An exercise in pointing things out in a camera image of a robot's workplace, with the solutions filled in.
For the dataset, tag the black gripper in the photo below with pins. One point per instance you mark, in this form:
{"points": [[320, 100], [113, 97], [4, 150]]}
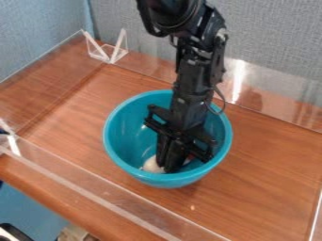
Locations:
{"points": [[179, 124]]}

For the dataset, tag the white brown toy mushroom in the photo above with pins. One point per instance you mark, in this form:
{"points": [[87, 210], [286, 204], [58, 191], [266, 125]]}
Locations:
{"points": [[151, 166]]}

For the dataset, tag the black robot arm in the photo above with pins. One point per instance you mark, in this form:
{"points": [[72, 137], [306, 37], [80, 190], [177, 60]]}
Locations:
{"points": [[195, 27]]}

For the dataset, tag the blue plastic bowl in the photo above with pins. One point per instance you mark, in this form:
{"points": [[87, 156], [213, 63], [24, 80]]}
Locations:
{"points": [[129, 141]]}

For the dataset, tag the clear acrylic front panel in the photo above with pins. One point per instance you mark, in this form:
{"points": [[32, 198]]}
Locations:
{"points": [[58, 176]]}

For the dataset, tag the clear acrylic back panel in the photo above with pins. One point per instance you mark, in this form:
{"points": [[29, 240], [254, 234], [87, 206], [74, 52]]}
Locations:
{"points": [[280, 95]]}

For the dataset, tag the clear acrylic corner bracket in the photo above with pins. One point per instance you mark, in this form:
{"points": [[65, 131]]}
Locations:
{"points": [[107, 53]]}

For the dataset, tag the clear acrylic front bracket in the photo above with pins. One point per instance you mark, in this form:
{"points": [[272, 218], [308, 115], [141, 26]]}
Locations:
{"points": [[8, 138]]}

